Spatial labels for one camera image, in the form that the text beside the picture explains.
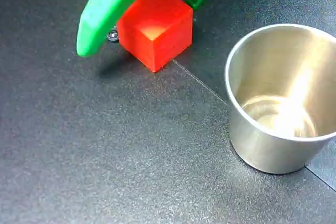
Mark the stainless steel cup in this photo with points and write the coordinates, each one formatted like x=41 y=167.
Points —
x=262 y=150

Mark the red cube block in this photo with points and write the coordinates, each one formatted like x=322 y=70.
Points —
x=162 y=24

